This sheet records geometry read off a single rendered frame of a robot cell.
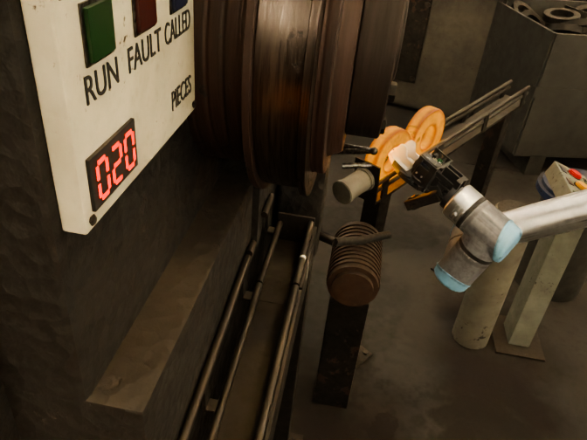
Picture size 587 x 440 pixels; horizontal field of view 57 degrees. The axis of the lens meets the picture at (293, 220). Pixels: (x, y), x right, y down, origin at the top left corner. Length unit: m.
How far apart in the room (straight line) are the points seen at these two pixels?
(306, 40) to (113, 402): 0.40
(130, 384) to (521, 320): 1.54
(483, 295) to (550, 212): 0.50
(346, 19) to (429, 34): 2.89
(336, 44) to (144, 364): 0.39
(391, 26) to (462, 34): 2.83
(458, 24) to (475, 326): 2.06
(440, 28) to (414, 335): 2.09
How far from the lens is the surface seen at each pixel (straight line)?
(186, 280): 0.67
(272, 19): 0.58
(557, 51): 2.91
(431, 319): 2.00
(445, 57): 3.52
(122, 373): 0.58
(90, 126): 0.42
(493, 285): 1.77
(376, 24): 0.66
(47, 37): 0.37
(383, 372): 1.78
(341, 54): 0.63
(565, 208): 1.38
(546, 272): 1.83
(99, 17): 0.41
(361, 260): 1.30
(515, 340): 2.00
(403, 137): 1.37
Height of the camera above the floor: 1.31
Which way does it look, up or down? 34 degrees down
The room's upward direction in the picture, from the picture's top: 6 degrees clockwise
